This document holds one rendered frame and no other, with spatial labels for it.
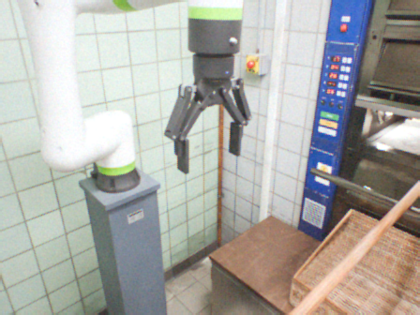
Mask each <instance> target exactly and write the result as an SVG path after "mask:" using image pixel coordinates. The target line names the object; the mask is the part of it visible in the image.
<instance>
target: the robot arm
mask: <svg viewBox="0 0 420 315"><path fill-rule="evenodd" d="M16 1H17V3H18V7H19V9H20V12H21V16H22V21H23V24H24V29H25V31H26V36H27V39H28V45H29V48H30V51H31V57H32V60H33V67H34V71H35V78H36V82H37V96H38V108H39V117H40V152H41V157H42V158H43V161H45V163H46V164H47V166H49V168H51V169H53V170H56V171H57V172H61V173H71V172H75V171H77V170H79V169H81V168H83V167H85V166H88V165H89V164H92V163H94V170H93V171H91V172H90V175H91V176H92V177H93V178H97V181H96V184H97V189H99V190H100V191H103V192H106V193H123V192H126V191H130V190H132V189H134V188H136V187H137V186H138V185H139V184H140V183H141V176H140V174H139V173H138V171H137V170H136V165H135V161H136V152H135V145H134V134H133V129H132V119H131V117H130V116H129V115H128V114H127V113H125V112H120V111H106V112H100V113H96V114H94V115H92V116H90V117H87V118H85V119H83V110H82V102H81V98H80V87H79V83H78V76H77V60H76V47H75V20H76V18H77V16H78V15H80V14H82V13H94V14H101V15H114V14H120V13H129V12H133V11H140V10H144V9H149V8H157V7H160V6H165V5H168V4H170V3H178V2H182V1H187V2H188V50H189V51H190V52H192V53H194V54H192V73H193V75H194V84H193V85H185V84H183V83H180V85H179V86H178V98H177V100H176V102H175V104H174V108H173V110H172V114H171V115H170V119H169V121H168V125H167V126H166V129H165V131H164V136H165V137H166V138H169V139H170V140H173V141H174V154H175V155H176V156H177V170H179V171H180V172H182V173H184V174H187V173H189V140H188V139H187V135H188V134H189V132H190V130H191V129H192V127H193V126H194V124H195V122H196V120H197V119H198V117H199V116H200V115H201V113H202V112H203V111H204V110H206V108H207V106H208V107H212V106H213V105H221V104H222V105H223V106H224V108H225V110H226V112H228V113H229V115H230V116H231V118H232V120H233V121H234V122H235V123H234V122H231V128H230V139H229V153H231V154H233V155H235V156H237V157H239V156H240V149H241V141H242V138H243V129H244V126H245V127H246V126H247V125H248V121H250V119H252V115H251V113H250V109H249V107H248V102H247V97H246V95H245V90H244V80H243V78H237V77H234V76H233V74H234V55H233V54H235V53H239V52H240V39H241V29H242V20H243V2H244V0H16ZM231 89H232V95H233V97H234V101H235V103H236V105H234V103H233V98H232V97H231V95H230V94H229V92H230V90H231ZM193 93H194V94H193ZM193 96H194V97H193ZM191 98H192V99H191ZM190 100H191V101H190ZM198 101H200V102H201V103H198ZM189 104H190V106H189ZM188 106H189V107H188ZM236 107H237V108H236Z"/></svg>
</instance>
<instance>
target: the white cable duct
mask: <svg viewBox="0 0 420 315"><path fill-rule="evenodd" d="M286 4H287V0H277V4H276V13H275V29H274V37H273V53H272V61H271V78H270V85H269V94H268V110H267V117H266V133H265V142H264V158H263V166H262V190H261V206H260V214H259V222H261V221H263V219H265V218H266V214H267V206H268V193H269V186H270V179H271V165H272V157H273V143H274V137H275V123H276V115H277V101H278V82H279V74H280V60H281V54H282V46H283V32H284V25H285V11H286Z"/></svg>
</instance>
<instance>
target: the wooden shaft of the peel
mask: <svg viewBox="0 0 420 315"><path fill-rule="evenodd" d="M418 196H420V181H419V182H418V183H417V184H416V185H415V186H413V187H412V189H410V191H408V193H407V194H406V196H404V198H402V200H400V201H399V202H398V203H397V204H396V205H395V206H394V208H392V210H390V212H388V213H387V214H386V215H385V216H384V217H383V218H382V219H381V220H380V221H379V222H378V224H376V225H375V227H374V228H373V229H372V230H371V231H370V232H369V233H368V234H367V235H366V236H365V237H364V238H363V239H362V240H361V241H360V242H359V243H358V244H357V245H356V246H355V247H354V248H353V249H352V250H351V251H350V252H349V253H348V254H347V255H346V256H345V258H343V260H341V262H339V263H338V264H337V265H336V267H335V268H333V270H331V272H329V274H327V276H325V277H324V278H323V279H322V280H321V282H319V284H317V286H315V288H313V290H312V291H311V292H310V293H309V294H308V295H307V296H306V297H305V298H304V299H303V300H302V301H301V302H300V303H299V304H298V305H297V306H296V307H295V308H294V309H293V310H292V311H291V312H290V313H289V314H288V315H311V314H312V313H313V311H314V310H315V309H316V308H317V307H318V306H319V304H321V303H322V302H323V300H325V298H326V297H327V296H328V295H329V294H330V293H331V291H333V290H334V289H335V288H336V286H337V285H338V284H339V282H341V280H343V279H344V278H345V276H347V274H349V273H350V272H351V271H352V269H353V268H354V267H355V266H356V265H357V263H358V262H359V261H360V260H361V259H362V258H364V256H365V255H366V254H367V253H368V252H369V250H370V249H371V248H372V247H373V246H374V245H375V244H376V243H377V242H378V240H380V238H382V236H383V234H384V233H385V232H387V230H389V229H390V227H391V226H392V225H393V224H394V223H395V222H396V220H397V219H398V218H399V217H400V216H402V214H403V213H404V212H405V211H406V210H407V209H408V208H409V206H410V205H411V204H412V203H413V202H414V201H415V200H416V198H418Z"/></svg>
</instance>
